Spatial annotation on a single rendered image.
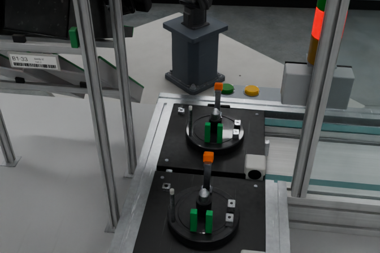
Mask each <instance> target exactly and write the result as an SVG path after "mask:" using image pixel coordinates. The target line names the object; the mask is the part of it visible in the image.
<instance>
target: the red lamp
mask: <svg viewBox="0 0 380 253"><path fill-rule="evenodd" d="M323 14H324V12H323V11H321V10H319V9H318V8H317V7H316V12H315V16H314V22H313V28H312V36H313V37H314V38H316V39H319V35H320V31H321V25H322V19H323Z"/></svg>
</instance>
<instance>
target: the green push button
mask: <svg viewBox="0 0 380 253"><path fill-rule="evenodd" d="M233 91H234V87H233V86H232V85H231V84H223V90H222V91H221V93H223V94H230V93H232V92H233Z"/></svg>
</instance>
